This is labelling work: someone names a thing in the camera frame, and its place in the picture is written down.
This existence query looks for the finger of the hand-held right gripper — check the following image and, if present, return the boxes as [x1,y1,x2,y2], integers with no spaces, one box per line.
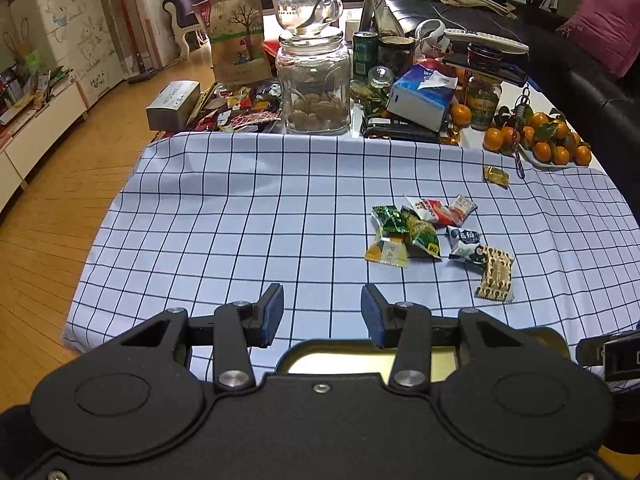
[575,339,607,367]

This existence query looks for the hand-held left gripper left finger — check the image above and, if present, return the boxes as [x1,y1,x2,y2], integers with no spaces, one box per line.
[114,282,286,394]

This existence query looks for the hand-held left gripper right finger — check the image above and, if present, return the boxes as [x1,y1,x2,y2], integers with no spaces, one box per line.
[360,282,532,395]

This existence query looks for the gold metal tray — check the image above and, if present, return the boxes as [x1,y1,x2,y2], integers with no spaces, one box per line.
[275,327,569,377]

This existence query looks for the red white snack packet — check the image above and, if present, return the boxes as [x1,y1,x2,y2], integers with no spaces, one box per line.
[404,195,455,226]

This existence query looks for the white hawthorn snack packet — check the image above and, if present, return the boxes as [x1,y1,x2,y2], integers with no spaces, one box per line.
[446,195,478,226]

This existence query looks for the pale yellow snack packet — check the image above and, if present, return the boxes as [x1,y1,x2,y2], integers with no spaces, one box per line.
[364,236,411,269]

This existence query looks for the green yellow snack packet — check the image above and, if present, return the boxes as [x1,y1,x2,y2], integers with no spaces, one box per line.
[400,209,444,260]

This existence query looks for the checked white tablecloth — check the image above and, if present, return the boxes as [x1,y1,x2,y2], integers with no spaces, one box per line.
[62,130,640,386]

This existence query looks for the dark green snack packet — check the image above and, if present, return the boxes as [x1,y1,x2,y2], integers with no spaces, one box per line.
[371,205,410,237]

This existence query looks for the white blue snack packet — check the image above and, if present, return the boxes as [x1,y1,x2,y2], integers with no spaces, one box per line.
[446,225,487,267]

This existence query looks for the beige patterned snack packet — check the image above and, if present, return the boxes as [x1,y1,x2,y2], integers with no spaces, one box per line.
[474,246,516,304]

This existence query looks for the gold wrapped candy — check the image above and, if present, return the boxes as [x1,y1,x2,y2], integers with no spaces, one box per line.
[483,165,510,189]

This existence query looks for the black foil packet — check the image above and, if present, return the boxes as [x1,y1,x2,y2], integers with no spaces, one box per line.
[362,117,449,143]

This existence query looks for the pale green plate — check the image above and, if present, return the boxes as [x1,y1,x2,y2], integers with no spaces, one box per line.
[517,142,592,170]

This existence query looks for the pile of candy wrappers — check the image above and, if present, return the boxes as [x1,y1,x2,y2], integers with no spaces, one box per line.
[187,81,284,134]

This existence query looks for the small tangerine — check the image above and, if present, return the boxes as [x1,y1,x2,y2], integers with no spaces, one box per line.
[449,103,474,128]

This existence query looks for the pile of leafy tangerines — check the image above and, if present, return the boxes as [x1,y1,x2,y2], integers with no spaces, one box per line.
[482,110,593,167]

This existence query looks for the green leaf print packet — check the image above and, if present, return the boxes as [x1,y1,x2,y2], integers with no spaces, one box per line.
[349,80,389,114]

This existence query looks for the blue tissue pack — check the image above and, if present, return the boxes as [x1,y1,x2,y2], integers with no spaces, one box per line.
[385,64,459,132]

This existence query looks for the grey cardboard box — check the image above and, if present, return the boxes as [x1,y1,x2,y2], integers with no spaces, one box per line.
[145,80,201,131]

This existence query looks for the large glass jar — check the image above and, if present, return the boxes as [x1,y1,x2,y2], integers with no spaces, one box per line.
[275,29,352,135]

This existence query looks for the small glass stopper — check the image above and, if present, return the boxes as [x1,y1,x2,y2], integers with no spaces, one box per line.
[368,65,396,92]

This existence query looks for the glass jar of preserves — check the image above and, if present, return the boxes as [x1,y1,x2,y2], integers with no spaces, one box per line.
[464,72,503,131]

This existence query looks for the black leather sofa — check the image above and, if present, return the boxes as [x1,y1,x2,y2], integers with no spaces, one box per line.
[389,0,640,206]

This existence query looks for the green drink can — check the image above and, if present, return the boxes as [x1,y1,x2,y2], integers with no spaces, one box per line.
[352,30,380,81]

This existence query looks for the dark tin can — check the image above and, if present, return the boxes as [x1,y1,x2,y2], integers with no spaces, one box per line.
[377,35,416,79]

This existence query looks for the tree print paper bag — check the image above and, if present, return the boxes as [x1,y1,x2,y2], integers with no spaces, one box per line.
[192,0,274,87]

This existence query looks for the dark glass bowl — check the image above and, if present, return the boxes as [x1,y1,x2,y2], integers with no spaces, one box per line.
[467,42,504,74]

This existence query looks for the white round headphones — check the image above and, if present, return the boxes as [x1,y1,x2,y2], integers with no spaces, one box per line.
[414,18,449,54]

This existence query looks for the low white sideboard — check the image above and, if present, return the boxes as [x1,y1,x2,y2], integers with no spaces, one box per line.
[0,79,92,213]

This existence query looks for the white remote control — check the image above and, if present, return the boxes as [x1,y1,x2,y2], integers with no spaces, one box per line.
[443,28,530,55]

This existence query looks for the clear glass cup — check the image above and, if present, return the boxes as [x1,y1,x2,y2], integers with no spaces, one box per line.
[271,0,345,39]

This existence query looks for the purple armchair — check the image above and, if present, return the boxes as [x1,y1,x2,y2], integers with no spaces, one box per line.
[162,0,241,59]

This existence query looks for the metal spoon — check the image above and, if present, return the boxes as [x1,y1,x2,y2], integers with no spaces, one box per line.
[294,0,339,29]

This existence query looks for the red stick vacuum cleaner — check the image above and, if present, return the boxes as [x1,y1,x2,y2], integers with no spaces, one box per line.
[106,0,157,85]

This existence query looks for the pink cushion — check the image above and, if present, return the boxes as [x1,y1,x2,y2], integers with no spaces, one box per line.
[555,0,640,79]

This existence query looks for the white cartoon printed cabinet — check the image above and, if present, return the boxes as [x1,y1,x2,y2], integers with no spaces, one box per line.
[9,0,127,108]

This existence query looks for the purple braided lanyard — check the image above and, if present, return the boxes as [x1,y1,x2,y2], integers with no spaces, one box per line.
[509,87,534,181]

